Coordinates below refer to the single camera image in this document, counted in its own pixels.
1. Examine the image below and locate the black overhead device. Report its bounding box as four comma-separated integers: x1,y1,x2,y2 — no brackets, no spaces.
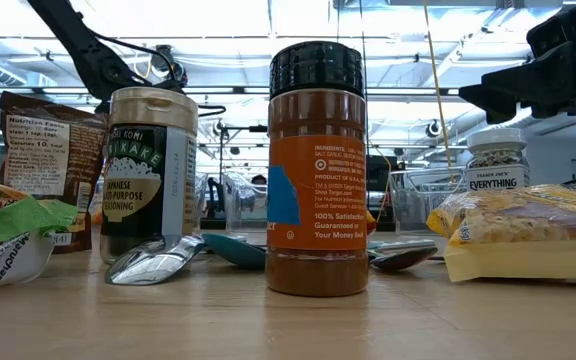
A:
150,43,189,90

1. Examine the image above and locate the brown spice pouch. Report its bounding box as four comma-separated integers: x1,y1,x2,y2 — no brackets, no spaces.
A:
0,90,110,255

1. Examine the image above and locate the large silver spoon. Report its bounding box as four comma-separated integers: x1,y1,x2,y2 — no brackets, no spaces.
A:
104,233,207,287

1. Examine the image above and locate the silver spoon pale blue handle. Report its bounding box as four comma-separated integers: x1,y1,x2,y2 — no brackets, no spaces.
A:
367,238,438,252

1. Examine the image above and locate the furikake seasoning jar gold lid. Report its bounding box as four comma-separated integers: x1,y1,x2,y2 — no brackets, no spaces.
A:
99,86,200,265

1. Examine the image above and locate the orange spice bottle black lid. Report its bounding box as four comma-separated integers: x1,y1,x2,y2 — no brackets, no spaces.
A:
264,40,370,298

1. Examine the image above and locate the teal plastic spoon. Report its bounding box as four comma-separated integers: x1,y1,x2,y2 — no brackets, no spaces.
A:
201,232,268,272

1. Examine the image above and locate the yellow hanging cable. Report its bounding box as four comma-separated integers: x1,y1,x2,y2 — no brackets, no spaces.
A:
421,0,458,184

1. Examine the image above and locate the pale yellow ramen pack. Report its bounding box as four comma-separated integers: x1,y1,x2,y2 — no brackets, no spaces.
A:
443,238,576,284

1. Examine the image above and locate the black computer case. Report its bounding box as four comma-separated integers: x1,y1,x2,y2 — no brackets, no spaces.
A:
366,153,393,224

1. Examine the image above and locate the white lid everything seasoning jar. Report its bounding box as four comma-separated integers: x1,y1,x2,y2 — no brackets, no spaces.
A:
464,127,531,192

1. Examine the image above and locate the yellow ramen noodle pack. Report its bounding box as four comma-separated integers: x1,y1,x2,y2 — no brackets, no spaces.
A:
426,180,576,247

